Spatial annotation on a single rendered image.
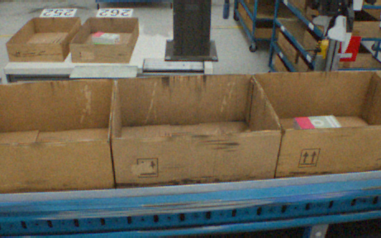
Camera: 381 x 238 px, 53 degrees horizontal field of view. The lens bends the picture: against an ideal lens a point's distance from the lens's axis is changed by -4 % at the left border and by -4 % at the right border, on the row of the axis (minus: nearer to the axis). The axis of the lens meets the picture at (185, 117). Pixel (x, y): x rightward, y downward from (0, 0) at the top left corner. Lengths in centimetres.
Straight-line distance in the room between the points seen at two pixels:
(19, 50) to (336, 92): 145
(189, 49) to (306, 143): 109
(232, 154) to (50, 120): 56
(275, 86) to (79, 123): 59
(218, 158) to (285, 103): 39
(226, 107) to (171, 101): 17
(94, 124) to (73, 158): 31
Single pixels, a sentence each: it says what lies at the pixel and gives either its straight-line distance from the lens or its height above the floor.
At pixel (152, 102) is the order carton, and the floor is 97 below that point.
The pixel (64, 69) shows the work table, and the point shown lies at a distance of 195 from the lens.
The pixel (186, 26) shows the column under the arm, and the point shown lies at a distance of 191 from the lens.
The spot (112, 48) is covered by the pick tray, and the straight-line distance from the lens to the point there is 190.
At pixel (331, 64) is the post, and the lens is 195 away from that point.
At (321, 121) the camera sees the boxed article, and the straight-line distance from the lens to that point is 125.
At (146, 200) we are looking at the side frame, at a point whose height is 91.
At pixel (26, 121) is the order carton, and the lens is 125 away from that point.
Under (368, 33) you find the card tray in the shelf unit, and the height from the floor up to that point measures 77.
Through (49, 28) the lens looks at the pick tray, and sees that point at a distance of 238.
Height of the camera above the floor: 157
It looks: 33 degrees down
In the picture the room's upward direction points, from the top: 1 degrees clockwise
